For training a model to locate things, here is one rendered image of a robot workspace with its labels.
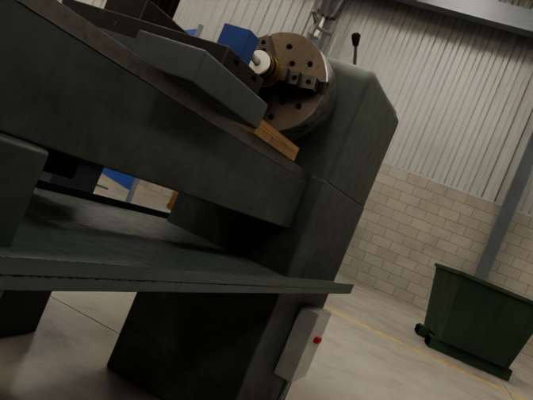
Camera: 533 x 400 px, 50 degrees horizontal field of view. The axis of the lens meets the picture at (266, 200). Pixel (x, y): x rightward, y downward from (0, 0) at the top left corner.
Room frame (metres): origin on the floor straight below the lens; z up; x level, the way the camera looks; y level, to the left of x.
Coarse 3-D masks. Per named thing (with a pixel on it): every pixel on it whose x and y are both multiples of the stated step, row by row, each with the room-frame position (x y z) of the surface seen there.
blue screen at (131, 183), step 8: (200, 24) 6.65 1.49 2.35; (192, 32) 6.80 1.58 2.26; (200, 32) 6.66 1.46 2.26; (104, 168) 7.70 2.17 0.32; (112, 176) 7.35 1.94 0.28; (120, 176) 7.12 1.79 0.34; (128, 176) 6.88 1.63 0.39; (120, 184) 7.03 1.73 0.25; (128, 184) 6.80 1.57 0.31; (136, 184) 6.66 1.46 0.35; (128, 192) 6.68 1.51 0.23; (128, 200) 6.65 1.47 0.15
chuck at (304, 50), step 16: (288, 32) 1.75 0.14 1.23; (256, 48) 1.78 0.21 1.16; (288, 48) 1.74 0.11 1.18; (304, 48) 1.72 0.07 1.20; (288, 64) 1.73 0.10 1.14; (304, 64) 1.71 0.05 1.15; (320, 64) 1.69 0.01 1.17; (320, 80) 1.68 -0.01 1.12; (272, 96) 1.73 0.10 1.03; (288, 96) 1.71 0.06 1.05; (304, 96) 1.69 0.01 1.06; (320, 96) 1.67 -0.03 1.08; (272, 112) 1.72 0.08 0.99; (288, 112) 1.70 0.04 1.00; (304, 112) 1.69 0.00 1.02; (320, 112) 1.72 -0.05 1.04; (288, 128) 1.70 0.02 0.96
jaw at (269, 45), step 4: (264, 36) 1.73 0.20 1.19; (268, 36) 1.73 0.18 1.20; (260, 40) 1.73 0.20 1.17; (264, 40) 1.72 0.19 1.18; (268, 40) 1.72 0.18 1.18; (272, 40) 1.76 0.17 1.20; (260, 44) 1.73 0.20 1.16; (264, 44) 1.72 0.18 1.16; (268, 44) 1.69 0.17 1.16; (272, 44) 1.74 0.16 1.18; (260, 48) 1.70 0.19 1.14; (264, 48) 1.70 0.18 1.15; (268, 48) 1.69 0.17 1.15; (272, 48) 1.73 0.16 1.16; (268, 52) 1.67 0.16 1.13; (272, 52) 1.71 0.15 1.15; (276, 56) 1.75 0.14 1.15
